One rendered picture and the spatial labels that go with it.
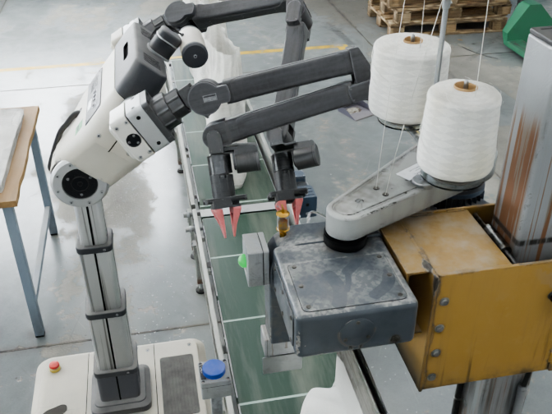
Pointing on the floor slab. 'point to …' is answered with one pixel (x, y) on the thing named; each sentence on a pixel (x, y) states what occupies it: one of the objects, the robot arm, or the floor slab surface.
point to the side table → (11, 195)
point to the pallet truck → (517, 32)
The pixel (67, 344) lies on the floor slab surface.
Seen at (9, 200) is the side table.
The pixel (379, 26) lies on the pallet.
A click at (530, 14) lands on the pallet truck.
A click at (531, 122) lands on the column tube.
